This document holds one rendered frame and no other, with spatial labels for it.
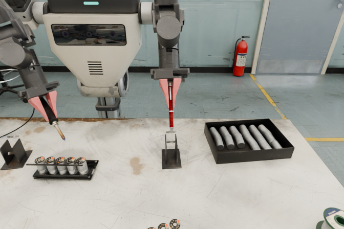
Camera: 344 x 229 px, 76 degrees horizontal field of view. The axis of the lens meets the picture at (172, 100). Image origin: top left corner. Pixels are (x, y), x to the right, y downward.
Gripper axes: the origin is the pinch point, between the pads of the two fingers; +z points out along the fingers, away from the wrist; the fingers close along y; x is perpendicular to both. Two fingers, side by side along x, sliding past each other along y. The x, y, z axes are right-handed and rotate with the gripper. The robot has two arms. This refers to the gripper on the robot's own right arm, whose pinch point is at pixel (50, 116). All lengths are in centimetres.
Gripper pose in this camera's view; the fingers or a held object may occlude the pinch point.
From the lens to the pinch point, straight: 72.6
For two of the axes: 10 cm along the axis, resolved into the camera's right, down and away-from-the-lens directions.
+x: -6.0, 1.2, 7.9
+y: 7.3, -3.4, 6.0
